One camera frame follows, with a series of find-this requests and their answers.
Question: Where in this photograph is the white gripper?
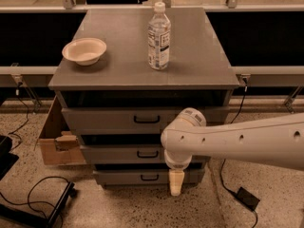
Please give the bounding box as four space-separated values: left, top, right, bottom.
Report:
164 150 192 196

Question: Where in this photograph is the grey drawer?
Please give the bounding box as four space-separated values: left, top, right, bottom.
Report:
79 143 216 165
61 105 230 135
92 168 205 186

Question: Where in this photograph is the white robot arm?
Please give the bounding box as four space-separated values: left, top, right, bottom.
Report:
161 107 304 196

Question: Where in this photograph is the grey bottom drawer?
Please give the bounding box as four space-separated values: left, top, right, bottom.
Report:
92 168 205 186

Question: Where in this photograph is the grey top drawer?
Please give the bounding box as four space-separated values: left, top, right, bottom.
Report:
61 105 230 135

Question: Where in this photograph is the grey drawer cabinet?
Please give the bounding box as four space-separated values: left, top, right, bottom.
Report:
49 8 238 172

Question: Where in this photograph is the black power adapter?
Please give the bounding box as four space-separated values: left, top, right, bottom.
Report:
236 187 260 211

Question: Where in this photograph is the brown cardboard box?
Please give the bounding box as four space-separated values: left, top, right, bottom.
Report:
38 98 86 165

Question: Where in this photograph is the clear plastic water bottle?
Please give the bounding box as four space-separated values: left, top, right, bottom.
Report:
148 2 171 70

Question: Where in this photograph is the black stand base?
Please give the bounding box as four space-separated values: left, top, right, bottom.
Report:
0 180 77 228

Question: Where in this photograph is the white bowl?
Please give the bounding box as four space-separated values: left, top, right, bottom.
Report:
62 38 106 66

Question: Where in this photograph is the black power cable right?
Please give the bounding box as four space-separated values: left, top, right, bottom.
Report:
219 79 258 228

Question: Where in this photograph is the black cable left floor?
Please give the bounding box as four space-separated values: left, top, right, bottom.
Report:
0 176 71 228

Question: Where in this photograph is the black wall cable left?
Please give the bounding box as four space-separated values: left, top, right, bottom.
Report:
7 81 30 150

